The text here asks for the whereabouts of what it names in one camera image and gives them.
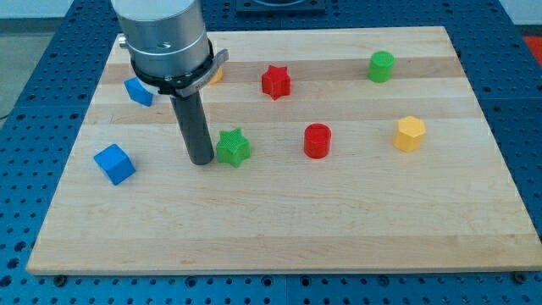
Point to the green star block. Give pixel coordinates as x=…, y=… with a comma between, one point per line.
x=233, y=147

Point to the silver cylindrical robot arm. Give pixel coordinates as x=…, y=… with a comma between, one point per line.
x=170, y=51

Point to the yellow block behind arm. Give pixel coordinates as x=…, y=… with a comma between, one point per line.
x=217, y=77

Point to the red star block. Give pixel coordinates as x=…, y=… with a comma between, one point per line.
x=276, y=82

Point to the red cylinder block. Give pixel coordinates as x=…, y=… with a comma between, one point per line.
x=317, y=140

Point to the wooden board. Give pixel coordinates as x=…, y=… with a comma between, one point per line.
x=367, y=207

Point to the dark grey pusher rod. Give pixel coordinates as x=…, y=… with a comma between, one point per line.
x=192, y=122

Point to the green cylinder block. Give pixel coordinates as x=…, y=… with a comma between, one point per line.
x=381, y=66

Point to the yellow hexagon block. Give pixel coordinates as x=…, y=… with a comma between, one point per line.
x=409, y=134

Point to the blue block rear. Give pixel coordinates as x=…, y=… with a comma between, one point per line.
x=137, y=92

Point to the blue cube block front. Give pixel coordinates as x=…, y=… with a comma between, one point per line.
x=115, y=163

